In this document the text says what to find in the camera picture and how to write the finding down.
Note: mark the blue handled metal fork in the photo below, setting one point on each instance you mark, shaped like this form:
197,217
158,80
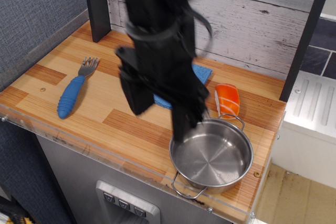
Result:
69,96

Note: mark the black vertical post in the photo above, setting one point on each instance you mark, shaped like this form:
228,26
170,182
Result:
302,48
99,18

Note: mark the yellow object at floor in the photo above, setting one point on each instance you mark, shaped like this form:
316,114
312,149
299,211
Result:
18,220

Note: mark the orange salmon sushi toy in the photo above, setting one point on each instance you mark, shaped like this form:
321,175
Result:
227,100

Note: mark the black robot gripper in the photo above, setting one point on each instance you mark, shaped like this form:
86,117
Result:
161,63

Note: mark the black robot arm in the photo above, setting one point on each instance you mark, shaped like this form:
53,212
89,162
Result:
158,15

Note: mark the blue folded cloth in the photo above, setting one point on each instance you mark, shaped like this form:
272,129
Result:
202,73

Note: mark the clear acrylic edge guard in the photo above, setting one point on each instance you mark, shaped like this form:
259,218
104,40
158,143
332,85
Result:
95,171

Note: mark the black left vertical post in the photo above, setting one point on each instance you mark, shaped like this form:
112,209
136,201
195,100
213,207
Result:
99,18

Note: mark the black right vertical post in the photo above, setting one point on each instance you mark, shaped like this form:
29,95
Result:
302,48

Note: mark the silver steel pot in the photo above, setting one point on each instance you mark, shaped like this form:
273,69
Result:
213,157

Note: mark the silver dispenser button panel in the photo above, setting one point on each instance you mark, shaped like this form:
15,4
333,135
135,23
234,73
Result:
126,204

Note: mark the white ribbed drainboard unit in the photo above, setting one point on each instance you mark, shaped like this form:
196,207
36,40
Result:
305,143

